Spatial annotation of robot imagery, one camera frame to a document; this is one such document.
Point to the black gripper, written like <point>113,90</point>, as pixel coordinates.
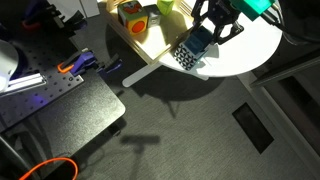
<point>220,11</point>

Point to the blue block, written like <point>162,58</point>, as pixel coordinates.
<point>200,40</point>

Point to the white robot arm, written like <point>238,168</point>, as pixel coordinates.
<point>7,63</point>

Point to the lime green block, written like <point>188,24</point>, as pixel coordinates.
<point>165,6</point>

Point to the wooden tray box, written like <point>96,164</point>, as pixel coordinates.
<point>156,43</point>

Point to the white box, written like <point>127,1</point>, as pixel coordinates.
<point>66,8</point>
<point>90,7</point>

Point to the black white patterned cube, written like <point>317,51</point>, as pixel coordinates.
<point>186,57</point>

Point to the grey cube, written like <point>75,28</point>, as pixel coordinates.
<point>152,16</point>

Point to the colourful picture cube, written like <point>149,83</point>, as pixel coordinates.
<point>133,18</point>

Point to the dark shelving unit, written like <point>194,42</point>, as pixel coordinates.
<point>286,68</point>

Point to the white table base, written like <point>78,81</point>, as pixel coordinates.
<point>136,77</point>

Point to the dark floor hatch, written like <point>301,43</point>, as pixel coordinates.
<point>253,128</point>

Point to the black breadboard plate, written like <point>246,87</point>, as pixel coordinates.
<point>83,110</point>

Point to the aluminium extrusion bar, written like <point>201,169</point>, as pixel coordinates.
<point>25,81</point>

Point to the perforated metal breadboard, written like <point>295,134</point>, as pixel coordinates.
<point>30,103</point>

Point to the green camera box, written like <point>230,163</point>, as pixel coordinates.
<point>253,7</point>

